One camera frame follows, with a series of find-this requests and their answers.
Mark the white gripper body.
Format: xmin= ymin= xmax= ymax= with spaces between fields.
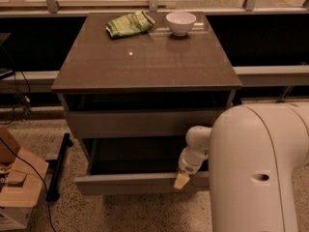
xmin=179 ymin=147 xmax=208 ymax=175

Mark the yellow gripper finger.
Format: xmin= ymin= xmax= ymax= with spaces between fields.
xmin=174 ymin=172 xmax=190 ymax=189

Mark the grey drawer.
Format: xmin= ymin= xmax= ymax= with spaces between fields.
xmin=66 ymin=109 xmax=223 ymax=139
xmin=73 ymin=135 xmax=211 ymax=196

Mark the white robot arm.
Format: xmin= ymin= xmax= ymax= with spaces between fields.
xmin=174 ymin=102 xmax=309 ymax=232

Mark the grey drawer cabinet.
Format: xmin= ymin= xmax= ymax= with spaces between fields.
xmin=50 ymin=11 xmax=243 ymax=196

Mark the grey top drawer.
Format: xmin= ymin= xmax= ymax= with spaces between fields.
xmin=66 ymin=109 xmax=223 ymax=139

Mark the black floor stand bar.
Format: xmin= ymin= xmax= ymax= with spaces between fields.
xmin=46 ymin=133 xmax=73 ymax=202

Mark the white bowl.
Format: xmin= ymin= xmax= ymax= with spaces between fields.
xmin=166 ymin=12 xmax=196 ymax=36

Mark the green snack bag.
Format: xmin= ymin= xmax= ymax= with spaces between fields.
xmin=106 ymin=11 xmax=155 ymax=39

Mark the brown cardboard box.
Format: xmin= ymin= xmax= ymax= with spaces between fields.
xmin=0 ymin=128 xmax=48 ymax=231

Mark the black cable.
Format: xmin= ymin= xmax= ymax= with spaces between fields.
xmin=0 ymin=135 xmax=58 ymax=232

